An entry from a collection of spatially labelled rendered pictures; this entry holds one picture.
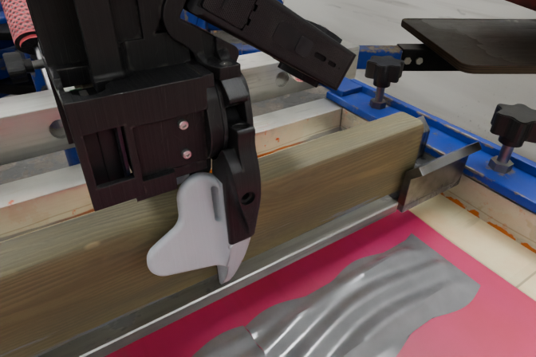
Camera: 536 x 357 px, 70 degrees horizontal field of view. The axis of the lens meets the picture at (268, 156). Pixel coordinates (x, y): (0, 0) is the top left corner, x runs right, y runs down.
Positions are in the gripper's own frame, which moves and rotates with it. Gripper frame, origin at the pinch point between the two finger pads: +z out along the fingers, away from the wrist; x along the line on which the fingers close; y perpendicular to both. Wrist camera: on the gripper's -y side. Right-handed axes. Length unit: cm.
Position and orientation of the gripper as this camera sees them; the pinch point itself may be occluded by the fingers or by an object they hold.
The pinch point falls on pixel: (217, 241)
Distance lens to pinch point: 28.2
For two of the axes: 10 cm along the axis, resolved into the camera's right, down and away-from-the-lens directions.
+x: 5.4, 4.6, -7.1
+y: -8.4, 2.8, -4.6
